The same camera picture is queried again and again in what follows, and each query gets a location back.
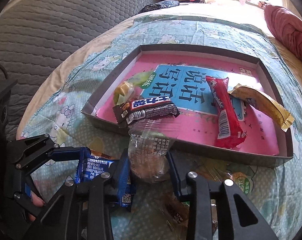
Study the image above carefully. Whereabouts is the blue biscuit packet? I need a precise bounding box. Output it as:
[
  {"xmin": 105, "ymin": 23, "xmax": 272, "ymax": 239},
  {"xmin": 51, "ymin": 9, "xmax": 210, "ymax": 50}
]
[{"xmin": 75, "ymin": 147, "xmax": 136, "ymax": 210}]

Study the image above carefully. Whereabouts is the clear round cookie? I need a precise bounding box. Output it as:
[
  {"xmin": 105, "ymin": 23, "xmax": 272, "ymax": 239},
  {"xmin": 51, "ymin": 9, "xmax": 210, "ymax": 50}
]
[{"xmin": 127, "ymin": 117, "xmax": 180, "ymax": 183}]

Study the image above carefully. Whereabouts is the brown Snickers bar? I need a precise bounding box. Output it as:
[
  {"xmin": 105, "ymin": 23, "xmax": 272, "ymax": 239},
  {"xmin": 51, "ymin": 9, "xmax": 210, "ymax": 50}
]
[{"xmin": 112, "ymin": 96, "xmax": 180, "ymax": 128}]

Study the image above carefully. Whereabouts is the green label round cake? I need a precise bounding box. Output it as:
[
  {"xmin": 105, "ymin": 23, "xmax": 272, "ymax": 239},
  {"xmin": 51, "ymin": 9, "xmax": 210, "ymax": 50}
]
[{"xmin": 198, "ymin": 164, "xmax": 253, "ymax": 196}]

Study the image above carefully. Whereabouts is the red Alpenliebe candy pack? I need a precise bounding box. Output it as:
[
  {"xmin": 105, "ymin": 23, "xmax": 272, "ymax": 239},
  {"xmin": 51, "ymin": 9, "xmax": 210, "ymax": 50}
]
[{"xmin": 206, "ymin": 75, "xmax": 246, "ymax": 149}]

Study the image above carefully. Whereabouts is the green pastry snack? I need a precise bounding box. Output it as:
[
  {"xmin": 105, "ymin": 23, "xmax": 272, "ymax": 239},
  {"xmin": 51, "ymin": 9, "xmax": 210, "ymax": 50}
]
[{"xmin": 113, "ymin": 81, "xmax": 135, "ymax": 106}]

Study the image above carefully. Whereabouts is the gold wrapper snack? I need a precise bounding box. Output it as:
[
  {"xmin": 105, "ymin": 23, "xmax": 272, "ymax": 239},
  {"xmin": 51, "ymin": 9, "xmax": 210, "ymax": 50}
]
[{"xmin": 228, "ymin": 84, "xmax": 295, "ymax": 132}]

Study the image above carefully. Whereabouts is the person's left hand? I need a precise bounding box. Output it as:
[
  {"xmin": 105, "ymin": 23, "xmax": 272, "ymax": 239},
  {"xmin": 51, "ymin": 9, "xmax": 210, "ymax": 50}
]
[{"xmin": 29, "ymin": 191, "xmax": 46, "ymax": 222}]

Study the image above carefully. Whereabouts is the small brown chocolate packet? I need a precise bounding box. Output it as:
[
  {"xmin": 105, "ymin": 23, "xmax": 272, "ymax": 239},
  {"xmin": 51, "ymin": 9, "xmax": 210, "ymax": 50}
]
[{"xmin": 162, "ymin": 194, "xmax": 219, "ymax": 235}]

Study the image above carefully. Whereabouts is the dark cardboard box tray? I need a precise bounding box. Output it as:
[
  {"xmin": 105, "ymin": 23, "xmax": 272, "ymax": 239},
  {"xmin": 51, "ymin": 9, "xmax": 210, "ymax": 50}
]
[{"xmin": 82, "ymin": 44, "xmax": 294, "ymax": 167}]

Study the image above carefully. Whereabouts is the Hello Kitty teal blanket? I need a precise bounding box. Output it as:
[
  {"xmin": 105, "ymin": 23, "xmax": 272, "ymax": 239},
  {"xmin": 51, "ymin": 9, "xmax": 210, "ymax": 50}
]
[{"xmin": 21, "ymin": 16, "xmax": 302, "ymax": 239}]

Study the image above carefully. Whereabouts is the pink book in tray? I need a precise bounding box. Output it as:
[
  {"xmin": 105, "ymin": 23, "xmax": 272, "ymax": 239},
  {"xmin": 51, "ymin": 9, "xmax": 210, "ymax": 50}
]
[{"xmin": 92, "ymin": 53, "xmax": 280, "ymax": 155}]

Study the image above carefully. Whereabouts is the grey quilted sofa cover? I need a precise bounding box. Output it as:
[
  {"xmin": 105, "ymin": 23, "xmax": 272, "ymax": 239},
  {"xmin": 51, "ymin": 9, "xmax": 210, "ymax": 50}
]
[{"xmin": 0, "ymin": 0, "xmax": 158, "ymax": 140}]

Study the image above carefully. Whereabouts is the dark floral cloth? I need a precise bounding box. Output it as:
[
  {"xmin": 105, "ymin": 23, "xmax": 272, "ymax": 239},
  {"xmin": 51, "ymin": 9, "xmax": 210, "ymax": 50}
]
[{"xmin": 139, "ymin": 0, "xmax": 180, "ymax": 14}]

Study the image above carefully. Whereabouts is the red quilted comforter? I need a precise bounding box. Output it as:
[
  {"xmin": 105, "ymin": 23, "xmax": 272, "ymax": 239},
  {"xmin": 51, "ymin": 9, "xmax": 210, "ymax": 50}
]
[{"xmin": 264, "ymin": 4, "xmax": 302, "ymax": 61}]

